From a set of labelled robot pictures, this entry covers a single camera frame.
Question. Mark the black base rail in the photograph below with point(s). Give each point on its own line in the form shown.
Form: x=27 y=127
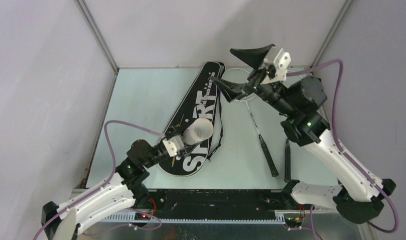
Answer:
x=218 y=204

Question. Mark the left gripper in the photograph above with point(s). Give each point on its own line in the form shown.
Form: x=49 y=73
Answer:
x=176 y=130

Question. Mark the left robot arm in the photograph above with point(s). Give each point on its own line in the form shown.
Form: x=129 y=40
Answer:
x=122 y=189

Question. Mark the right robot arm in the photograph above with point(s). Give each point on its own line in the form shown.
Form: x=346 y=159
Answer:
x=360 y=195

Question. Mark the white shuttlecock tube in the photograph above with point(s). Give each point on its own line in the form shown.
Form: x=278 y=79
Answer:
x=200 y=130

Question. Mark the white racket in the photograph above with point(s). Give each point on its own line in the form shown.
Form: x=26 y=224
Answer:
x=287 y=151
x=273 y=170

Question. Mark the black racket bag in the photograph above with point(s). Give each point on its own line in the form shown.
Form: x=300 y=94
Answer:
x=201 y=100

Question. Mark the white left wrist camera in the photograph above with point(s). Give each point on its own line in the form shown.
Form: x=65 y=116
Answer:
x=173 y=145

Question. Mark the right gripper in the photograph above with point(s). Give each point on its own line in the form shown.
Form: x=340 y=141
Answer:
x=232 y=91

